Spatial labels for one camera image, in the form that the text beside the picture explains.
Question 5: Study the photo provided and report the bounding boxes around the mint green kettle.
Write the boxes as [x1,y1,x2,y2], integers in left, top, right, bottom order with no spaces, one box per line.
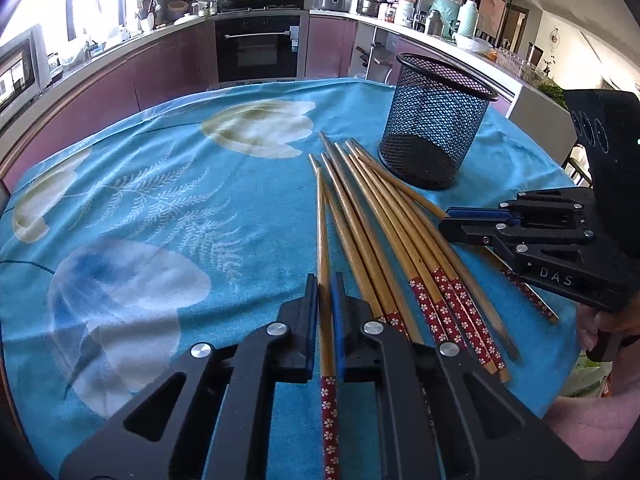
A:
[431,0,460,39]

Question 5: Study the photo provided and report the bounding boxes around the blue floral tablecloth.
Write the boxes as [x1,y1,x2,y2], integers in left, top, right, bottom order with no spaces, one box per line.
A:
[1,79,579,479]

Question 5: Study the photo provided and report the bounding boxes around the silver microwave oven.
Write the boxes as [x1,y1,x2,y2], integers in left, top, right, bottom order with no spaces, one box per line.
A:
[0,25,51,128]

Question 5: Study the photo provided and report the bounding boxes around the pink sleeve forearm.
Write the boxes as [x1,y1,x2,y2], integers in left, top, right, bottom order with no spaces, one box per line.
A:
[544,360,639,462]

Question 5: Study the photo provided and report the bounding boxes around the black mesh utensil holder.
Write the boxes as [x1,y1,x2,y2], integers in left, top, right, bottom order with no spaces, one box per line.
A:
[378,52,498,191]

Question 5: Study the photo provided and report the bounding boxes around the black camera box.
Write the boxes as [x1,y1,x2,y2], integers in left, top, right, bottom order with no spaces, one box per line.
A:
[564,89,639,266]

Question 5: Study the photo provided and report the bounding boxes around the right hand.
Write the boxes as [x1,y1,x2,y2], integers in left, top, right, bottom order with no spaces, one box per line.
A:
[577,294,639,401]

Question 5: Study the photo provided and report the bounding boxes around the bamboo chopstick red handle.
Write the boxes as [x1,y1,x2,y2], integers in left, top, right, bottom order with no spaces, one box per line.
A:
[319,133,509,380]
[321,153,424,344]
[332,144,466,349]
[352,141,560,324]
[309,155,386,323]
[314,164,341,479]
[346,141,511,382]
[347,141,510,380]

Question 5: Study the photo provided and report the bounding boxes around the black built-in oven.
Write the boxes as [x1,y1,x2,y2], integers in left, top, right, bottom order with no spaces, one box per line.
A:
[215,14,300,84]

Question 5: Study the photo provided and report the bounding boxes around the purple kitchen cabinets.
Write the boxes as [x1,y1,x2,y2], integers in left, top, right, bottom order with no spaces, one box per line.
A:
[1,10,520,190]

